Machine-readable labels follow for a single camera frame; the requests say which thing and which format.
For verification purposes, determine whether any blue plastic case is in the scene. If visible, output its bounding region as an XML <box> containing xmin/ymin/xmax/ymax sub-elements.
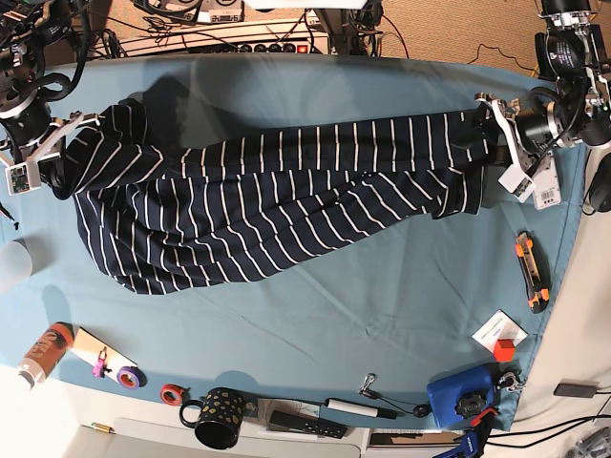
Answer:
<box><xmin>426</xmin><ymin>364</ymin><xmax>500</xmax><ymax>428</ymax></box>

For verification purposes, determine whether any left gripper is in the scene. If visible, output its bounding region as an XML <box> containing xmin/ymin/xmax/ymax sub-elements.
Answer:
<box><xmin>470</xmin><ymin>87</ymin><xmax>568</xmax><ymax>178</ymax></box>

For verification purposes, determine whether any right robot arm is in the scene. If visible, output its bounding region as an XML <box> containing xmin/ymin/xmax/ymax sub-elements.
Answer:
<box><xmin>1</xmin><ymin>1</ymin><xmax>100</xmax><ymax>196</ymax></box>

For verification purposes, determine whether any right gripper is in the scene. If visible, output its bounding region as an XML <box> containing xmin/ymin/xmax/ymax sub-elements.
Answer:
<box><xmin>1</xmin><ymin>102</ymin><xmax>100</xmax><ymax>198</ymax></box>

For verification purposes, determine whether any red cube block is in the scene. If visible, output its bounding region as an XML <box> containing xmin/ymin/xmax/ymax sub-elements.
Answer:
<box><xmin>493</xmin><ymin>339</ymin><xmax>516</xmax><ymax>363</ymax></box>

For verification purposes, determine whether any blue handled clamp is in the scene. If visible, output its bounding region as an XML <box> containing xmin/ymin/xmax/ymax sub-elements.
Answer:
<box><xmin>434</xmin><ymin>407</ymin><xmax>497</xmax><ymax>458</ymax></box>

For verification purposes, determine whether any translucent plastic cup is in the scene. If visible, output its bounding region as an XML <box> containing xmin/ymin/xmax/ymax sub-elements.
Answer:
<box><xmin>0</xmin><ymin>239</ymin><xmax>33</xmax><ymax>295</ymax></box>

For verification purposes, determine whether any white paper card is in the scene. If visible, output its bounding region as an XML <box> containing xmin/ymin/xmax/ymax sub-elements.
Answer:
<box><xmin>472</xmin><ymin>310</ymin><xmax>528</xmax><ymax>354</ymax></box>

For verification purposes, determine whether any wooden board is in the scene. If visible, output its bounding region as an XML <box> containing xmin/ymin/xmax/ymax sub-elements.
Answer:
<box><xmin>72</xmin><ymin>327</ymin><xmax>137</xmax><ymax>382</ymax></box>

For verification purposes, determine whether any navy white striped t-shirt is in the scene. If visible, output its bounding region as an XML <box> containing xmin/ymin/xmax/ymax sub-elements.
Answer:
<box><xmin>53</xmin><ymin>99</ymin><xmax>493</xmax><ymax>295</ymax></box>

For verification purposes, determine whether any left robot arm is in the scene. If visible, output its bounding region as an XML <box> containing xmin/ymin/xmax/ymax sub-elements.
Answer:
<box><xmin>452</xmin><ymin>1</ymin><xmax>610</xmax><ymax>177</ymax></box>

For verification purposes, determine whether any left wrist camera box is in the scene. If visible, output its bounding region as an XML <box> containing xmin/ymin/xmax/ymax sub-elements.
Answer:
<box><xmin>498</xmin><ymin>164</ymin><xmax>536</xmax><ymax>203</ymax></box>

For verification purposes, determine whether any black remote control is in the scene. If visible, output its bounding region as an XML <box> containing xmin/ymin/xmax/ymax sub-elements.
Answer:
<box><xmin>269</xmin><ymin>410</ymin><xmax>348</xmax><ymax>439</ymax></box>

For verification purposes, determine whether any white black marker pen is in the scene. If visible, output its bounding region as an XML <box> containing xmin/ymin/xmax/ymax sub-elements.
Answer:
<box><xmin>324</xmin><ymin>398</ymin><xmax>398</xmax><ymax>420</ymax></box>

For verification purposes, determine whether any orange black utility knife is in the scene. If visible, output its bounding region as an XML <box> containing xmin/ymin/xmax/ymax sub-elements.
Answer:
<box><xmin>515</xmin><ymin>231</ymin><xmax>550</xmax><ymax>314</ymax></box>

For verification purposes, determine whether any black patterned mug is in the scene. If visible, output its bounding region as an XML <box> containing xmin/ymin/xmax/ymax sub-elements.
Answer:
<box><xmin>179</xmin><ymin>387</ymin><xmax>246</xmax><ymax>450</ymax></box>

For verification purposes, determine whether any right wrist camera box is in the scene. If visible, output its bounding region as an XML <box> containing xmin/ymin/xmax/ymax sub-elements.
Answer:
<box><xmin>5</xmin><ymin>161</ymin><xmax>41</xmax><ymax>196</ymax></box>

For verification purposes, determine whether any silver carabiner clip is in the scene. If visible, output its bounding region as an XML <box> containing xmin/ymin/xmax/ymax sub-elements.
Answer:
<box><xmin>358</xmin><ymin>373</ymin><xmax>376</xmax><ymax>399</ymax></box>

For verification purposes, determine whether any teal table cloth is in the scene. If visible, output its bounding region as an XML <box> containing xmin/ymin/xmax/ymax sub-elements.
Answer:
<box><xmin>1</xmin><ymin>53</ymin><xmax>585</xmax><ymax>403</ymax></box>

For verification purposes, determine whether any red tape roll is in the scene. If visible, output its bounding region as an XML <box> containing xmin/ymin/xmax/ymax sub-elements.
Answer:
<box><xmin>159</xmin><ymin>384</ymin><xmax>185</xmax><ymax>406</ymax></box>

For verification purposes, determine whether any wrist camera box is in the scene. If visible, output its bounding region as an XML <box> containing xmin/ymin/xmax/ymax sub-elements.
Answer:
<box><xmin>5</xmin><ymin>161</ymin><xmax>41</xmax><ymax>196</ymax></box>
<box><xmin>498</xmin><ymin>164</ymin><xmax>536</xmax><ymax>203</ymax></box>

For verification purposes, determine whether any packaged tool blister pack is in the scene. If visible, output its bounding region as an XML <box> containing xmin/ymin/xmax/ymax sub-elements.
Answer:
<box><xmin>533</xmin><ymin>154</ymin><xmax>561</xmax><ymax>211</ymax></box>

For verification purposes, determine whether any black power strip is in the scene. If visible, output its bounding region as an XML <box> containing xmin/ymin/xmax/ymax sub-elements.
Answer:
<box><xmin>189</xmin><ymin>42</ymin><xmax>311</xmax><ymax>54</ymax></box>

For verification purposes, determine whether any pink small clip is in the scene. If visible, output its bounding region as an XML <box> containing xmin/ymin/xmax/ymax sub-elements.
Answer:
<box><xmin>92</xmin><ymin>347</ymin><xmax>111</xmax><ymax>379</ymax></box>

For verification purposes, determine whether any orange drink can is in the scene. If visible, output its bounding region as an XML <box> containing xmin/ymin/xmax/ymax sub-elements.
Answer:
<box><xmin>17</xmin><ymin>323</ymin><xmax>74</xmax><ymax>390</ymax></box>

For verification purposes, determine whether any purple tape roll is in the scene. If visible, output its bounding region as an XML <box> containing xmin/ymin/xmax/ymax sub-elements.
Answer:
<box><xmin>116</xmin><ymin>366</ymin><xmax>143</xmax><ymax>389</ymax></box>

